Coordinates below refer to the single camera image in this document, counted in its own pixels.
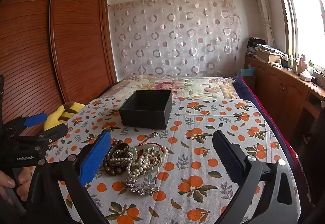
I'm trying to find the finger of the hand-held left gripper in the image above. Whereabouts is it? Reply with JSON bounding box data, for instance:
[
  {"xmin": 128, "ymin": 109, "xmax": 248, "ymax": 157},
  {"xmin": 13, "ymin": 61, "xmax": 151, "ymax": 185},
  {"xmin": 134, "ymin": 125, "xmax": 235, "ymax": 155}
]
[
  {"xmin": 14, "ymin": 124, "xmax": 69, "ymax": 149},
  {"xmin": 5, "ymin": 112, "xmax": 48, "ymax": 129}
]

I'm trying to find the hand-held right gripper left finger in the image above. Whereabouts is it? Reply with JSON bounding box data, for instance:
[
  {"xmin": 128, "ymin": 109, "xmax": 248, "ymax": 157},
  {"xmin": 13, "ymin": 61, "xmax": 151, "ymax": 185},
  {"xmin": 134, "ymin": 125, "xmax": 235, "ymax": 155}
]
[{"xmin": 25, "ymin": 130, "xmax": 112, "ymax": 224}]

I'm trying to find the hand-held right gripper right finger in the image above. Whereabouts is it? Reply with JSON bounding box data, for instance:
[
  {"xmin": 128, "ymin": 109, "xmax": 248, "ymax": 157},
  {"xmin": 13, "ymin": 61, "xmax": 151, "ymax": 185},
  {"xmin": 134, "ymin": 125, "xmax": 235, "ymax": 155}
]
[{"xmin": 212, "ymin": 129, "xmax": 299, "ymax": 224}]

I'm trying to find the brown wooden bead bracelet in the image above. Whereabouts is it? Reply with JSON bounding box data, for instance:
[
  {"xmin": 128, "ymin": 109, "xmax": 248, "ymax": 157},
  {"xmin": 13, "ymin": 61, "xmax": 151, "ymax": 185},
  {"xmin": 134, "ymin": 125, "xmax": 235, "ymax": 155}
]
[{"xmin": 102, "ymin": 139, "xmax": 127, "ymax": 176}]

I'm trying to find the white pearl necklace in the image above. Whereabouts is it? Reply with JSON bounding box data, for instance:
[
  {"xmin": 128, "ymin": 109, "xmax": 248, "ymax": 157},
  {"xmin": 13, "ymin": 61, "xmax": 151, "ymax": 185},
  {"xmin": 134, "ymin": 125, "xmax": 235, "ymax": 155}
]
[{"xmin": 109, "ymin": 144, "xmax": 168, "ymax": 184}]

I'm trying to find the ornate silver hair comb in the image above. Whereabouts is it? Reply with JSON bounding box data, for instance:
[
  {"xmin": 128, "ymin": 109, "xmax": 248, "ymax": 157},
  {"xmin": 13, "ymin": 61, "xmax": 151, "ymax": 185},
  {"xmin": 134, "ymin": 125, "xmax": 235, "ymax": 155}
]
[{"xmin": 124, "ymin": 173, "xmax": 160, "ymax": 196}]

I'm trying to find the red string bracelet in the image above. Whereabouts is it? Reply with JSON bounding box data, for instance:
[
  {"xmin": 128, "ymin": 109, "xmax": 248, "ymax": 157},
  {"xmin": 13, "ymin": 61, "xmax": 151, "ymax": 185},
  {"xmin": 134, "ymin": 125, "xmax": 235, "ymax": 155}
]
[{"xmin": 138, "ymin": 141, "xmax": 168, "ymax": 156}]

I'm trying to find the black square box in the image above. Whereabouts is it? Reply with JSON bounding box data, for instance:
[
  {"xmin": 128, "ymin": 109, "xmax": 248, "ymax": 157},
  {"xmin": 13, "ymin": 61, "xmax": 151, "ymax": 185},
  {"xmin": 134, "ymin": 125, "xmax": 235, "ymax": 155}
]
[{"xmin": 119, "ymin": 90, "xmax": 173, "ymax": 130}]

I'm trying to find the person's left hand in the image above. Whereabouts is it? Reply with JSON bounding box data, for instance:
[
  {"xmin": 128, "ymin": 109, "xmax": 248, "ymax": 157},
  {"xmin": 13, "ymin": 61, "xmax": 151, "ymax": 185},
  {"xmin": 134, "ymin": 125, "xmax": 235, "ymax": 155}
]
[{"xmin": 0, "ymin": 166, "xmax": 35, "ymax": 204}]

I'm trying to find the yellow plush toy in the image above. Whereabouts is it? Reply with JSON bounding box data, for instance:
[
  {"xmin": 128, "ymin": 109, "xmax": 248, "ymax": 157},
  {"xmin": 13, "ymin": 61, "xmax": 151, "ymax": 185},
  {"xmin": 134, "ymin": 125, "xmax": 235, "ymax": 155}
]
[{"xmin": 44, "ymin": 102, "xmax": 85, "ymax": 132}]

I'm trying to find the orange fruit print cloth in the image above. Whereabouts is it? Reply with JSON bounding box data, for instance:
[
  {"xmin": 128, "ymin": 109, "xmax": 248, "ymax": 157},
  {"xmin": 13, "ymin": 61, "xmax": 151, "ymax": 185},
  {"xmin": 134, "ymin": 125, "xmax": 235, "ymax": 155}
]
[{"xmin": 46, "ymin": 98, "xmax": 296, "ymax": 224}]

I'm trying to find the red blanket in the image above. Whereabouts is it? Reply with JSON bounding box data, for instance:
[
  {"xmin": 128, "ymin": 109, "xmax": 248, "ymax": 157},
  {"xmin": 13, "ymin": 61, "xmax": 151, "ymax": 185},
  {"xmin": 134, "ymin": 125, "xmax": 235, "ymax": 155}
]
[{"xmin": 242, "ymin": 77, "xmax": 309, "ymax": 189}]

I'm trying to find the floral blanket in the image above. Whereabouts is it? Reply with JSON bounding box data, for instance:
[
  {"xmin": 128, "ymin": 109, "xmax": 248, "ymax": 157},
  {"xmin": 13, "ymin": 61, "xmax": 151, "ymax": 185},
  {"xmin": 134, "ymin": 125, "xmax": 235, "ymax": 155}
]
[{"xmin": 100, "ymin": 74, "xmax": 242, "ymax": 101}]

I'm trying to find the wooden cabinet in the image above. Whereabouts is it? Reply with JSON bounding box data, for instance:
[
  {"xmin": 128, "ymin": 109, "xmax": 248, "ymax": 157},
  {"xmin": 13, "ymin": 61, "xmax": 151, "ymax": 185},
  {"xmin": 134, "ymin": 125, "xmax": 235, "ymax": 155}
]
[{"xmin": 244, "ymin": 55, "xmax": 325, "ymax": 143}]

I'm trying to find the blue cloth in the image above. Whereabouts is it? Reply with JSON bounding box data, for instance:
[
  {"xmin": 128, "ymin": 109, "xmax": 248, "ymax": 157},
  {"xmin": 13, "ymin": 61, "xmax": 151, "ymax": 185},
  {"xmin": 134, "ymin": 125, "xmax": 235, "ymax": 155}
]
[{"xmin": 239, "ymin": 67, "xmax": 256, "ymax": 76}]

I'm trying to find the brown wooden wardrobe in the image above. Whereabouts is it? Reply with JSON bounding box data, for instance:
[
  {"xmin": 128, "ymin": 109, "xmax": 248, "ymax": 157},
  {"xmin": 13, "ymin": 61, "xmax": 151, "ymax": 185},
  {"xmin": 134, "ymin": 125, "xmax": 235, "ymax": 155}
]
[{"xmin": 0, "ymin": 0, "xmax": 118, "ymax": 138}]

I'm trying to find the pink figurine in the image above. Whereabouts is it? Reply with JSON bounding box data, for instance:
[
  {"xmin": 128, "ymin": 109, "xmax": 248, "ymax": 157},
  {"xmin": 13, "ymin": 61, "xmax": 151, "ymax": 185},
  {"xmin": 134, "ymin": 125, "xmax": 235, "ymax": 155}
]
[{"xmin": 298, "ymin": 54, "xmax": 309, "ymax": 72}]

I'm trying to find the circle patterned sheer curtain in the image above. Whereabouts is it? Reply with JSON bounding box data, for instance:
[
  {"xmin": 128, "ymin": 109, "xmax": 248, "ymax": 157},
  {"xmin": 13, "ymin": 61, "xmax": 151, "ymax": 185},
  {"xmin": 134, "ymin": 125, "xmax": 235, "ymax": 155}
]
[{"xmin": 109, "ymin": 0, "xmax": 241, "ymax": 78}]

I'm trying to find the window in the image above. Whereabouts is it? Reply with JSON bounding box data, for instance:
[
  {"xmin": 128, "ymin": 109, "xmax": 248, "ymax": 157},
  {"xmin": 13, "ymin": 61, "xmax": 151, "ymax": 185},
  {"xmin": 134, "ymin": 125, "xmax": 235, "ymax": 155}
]
[{"xmin": 270, "ymin": 0, "xmax": 325, "ymax": 72}]

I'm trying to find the white patterned window curtain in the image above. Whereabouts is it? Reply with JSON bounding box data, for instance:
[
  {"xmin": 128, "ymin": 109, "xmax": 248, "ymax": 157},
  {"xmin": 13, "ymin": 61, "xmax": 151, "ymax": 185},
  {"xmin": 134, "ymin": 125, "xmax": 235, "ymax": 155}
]
[{"xmin": 248, "ymin": 0, "xmax": 275, "ymax": 48}]

